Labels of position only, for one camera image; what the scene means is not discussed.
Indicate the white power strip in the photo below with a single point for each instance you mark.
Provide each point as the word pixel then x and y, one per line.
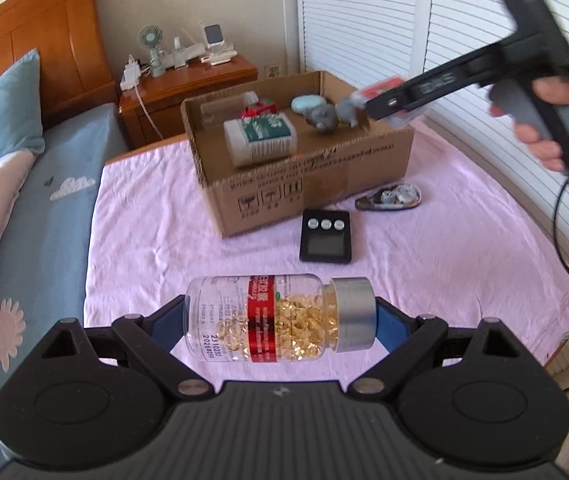
pixel 129 80

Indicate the white louvred closet door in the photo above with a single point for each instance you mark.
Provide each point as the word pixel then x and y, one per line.
pixel 359 15
pixel 459 20

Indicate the correction tape dispenser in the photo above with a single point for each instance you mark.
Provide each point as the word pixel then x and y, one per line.
pixel 389 197

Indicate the grey toy figure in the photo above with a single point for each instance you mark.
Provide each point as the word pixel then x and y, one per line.
pixel 322 117

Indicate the white rectangular device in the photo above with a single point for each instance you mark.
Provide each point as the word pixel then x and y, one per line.
pixel 194 51

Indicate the white bottle green label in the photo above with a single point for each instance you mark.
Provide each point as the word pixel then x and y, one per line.
pixel 259 145

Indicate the red packet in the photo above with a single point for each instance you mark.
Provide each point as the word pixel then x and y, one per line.
pixel 259 108

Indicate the blue bedsheet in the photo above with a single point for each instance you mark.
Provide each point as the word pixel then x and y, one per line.
pixel 54 220

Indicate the black digital scale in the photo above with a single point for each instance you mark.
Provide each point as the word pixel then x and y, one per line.
pixel 324 247

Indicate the phone on white stand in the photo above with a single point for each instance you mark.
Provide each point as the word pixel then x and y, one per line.
pixel 213 34

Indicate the brown cardboard box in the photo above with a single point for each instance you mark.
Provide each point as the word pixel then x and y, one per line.
pixel 274 195

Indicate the wooden nightstand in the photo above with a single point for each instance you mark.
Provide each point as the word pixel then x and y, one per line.
pixel 189 85

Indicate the teal oval object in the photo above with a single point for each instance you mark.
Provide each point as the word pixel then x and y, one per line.
pixel 307 102

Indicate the small clear bottle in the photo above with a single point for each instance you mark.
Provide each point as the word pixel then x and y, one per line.
pixel 179 55

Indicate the red and white box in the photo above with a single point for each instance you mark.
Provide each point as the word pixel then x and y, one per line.
pixel 382 88

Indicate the green mini fan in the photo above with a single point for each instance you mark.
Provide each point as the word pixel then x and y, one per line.
pixel 150 37

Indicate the clear capsule bottle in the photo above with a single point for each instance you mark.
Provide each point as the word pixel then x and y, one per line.
pixel 289 320

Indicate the white wall socket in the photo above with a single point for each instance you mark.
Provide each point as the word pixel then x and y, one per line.
pixel 273 70

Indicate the wooden bed headboard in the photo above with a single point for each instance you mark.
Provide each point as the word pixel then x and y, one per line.
pixel 39 25

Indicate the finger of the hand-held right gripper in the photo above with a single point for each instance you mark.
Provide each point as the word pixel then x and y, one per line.
pixel 389 102

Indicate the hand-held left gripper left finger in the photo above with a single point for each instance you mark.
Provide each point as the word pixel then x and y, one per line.
pixel 167 325

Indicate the pink tablecloth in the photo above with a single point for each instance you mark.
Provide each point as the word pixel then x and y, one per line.
pixel 164 240

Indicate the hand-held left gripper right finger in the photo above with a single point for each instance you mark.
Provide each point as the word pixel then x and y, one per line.
pixel 392 330

